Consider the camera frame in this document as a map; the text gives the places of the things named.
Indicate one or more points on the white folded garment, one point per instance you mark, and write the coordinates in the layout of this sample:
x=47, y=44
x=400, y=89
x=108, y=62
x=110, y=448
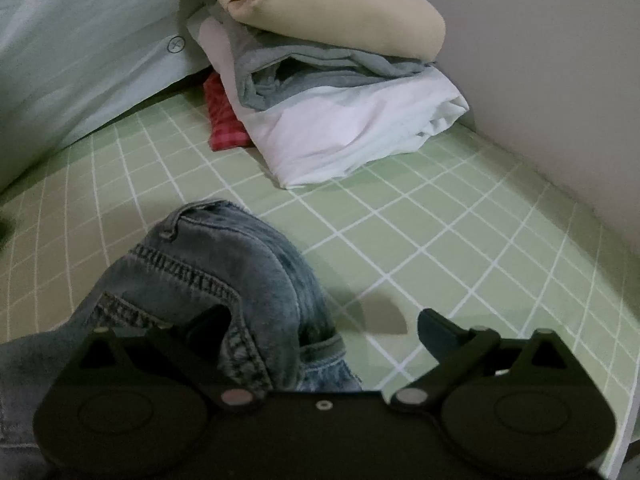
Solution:
x=327, y=133

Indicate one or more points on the light blue carrot print quilt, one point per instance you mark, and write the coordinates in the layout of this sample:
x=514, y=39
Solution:
x=68, y=67

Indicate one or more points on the beige folded garment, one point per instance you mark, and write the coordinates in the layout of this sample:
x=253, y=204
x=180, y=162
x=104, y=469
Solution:
x=402, y=28

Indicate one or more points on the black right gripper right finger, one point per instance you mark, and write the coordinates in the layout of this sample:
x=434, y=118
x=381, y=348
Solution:
x=461, y=356

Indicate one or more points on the red checked garment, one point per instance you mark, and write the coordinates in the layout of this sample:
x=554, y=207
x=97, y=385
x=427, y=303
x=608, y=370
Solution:
x=226, y=131

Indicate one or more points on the grey folded garment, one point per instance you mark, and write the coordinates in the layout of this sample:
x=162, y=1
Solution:
x=271, y=68

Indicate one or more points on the blue denim jeans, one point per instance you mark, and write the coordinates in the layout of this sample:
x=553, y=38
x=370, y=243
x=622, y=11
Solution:
x=203, y=255

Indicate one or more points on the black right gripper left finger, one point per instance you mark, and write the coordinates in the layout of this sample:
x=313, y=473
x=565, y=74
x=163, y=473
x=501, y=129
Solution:
x=158, y=365

